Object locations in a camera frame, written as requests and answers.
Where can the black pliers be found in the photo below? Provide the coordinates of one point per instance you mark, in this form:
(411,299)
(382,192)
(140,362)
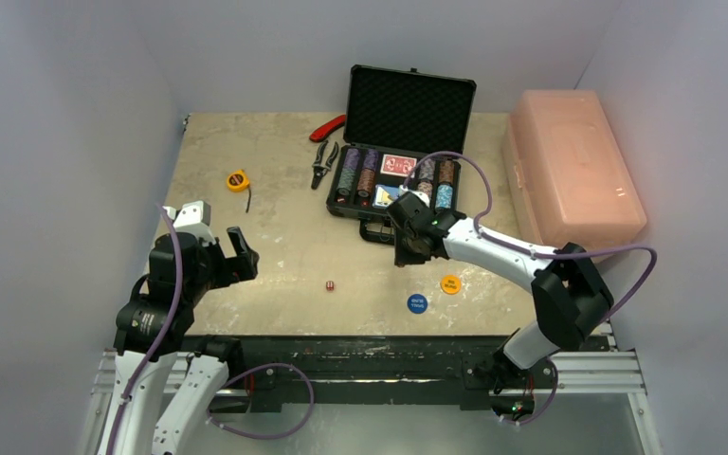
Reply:
(321,166)

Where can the light blue chip stack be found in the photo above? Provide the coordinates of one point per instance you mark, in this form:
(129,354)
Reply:
(444,196)

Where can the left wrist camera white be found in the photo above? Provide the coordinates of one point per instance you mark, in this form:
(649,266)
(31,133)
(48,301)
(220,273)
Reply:
(193,218)

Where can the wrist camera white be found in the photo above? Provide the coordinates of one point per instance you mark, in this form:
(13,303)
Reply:
(419,194)
(193,218)

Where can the black poker set case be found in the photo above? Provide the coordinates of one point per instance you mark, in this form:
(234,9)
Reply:
(399,112)

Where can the aluminium frame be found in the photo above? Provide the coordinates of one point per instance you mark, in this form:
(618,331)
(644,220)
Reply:
(598,367)

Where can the red card deck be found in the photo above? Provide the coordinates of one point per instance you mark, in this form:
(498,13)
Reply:
(397,165)

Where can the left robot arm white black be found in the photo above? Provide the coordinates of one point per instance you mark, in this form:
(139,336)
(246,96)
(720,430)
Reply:
(151,331)

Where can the green purple chip stack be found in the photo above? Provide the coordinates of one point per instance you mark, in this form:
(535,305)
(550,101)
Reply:
(347,173)

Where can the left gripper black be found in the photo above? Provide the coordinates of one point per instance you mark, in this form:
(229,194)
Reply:
(232,269)

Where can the orange purple chip stack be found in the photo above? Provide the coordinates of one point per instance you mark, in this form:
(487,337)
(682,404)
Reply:
(365,183)

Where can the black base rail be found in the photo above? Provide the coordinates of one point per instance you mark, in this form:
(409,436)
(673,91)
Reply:
(457,371)

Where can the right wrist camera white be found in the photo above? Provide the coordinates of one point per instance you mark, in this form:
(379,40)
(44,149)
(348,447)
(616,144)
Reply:
(419,194)

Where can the brown poker chip stack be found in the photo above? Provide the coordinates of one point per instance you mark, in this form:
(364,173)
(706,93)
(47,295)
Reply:
(446,172)

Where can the pink plastic storage box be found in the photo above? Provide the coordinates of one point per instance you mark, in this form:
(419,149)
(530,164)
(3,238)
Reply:
(566,174)

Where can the red handled knife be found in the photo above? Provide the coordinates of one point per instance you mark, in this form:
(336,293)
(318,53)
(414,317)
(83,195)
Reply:
(326,129)

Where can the blue small blind button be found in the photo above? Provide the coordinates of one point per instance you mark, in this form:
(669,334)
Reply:
(417,304)

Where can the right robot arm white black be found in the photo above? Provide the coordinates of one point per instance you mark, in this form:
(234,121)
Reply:
(569,295)

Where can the yellow tape measure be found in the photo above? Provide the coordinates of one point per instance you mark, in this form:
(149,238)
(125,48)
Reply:
(238,182)

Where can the blue card deck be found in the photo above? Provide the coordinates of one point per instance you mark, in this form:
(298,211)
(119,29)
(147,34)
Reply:
(384,195)

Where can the tan chip stack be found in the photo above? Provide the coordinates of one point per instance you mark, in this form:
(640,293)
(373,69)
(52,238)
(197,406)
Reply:
(425,177)

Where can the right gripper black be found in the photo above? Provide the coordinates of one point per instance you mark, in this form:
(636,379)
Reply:
(406,237)

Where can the orange big blind button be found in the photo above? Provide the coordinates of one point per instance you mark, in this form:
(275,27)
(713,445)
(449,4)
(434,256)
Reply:
(451,284)

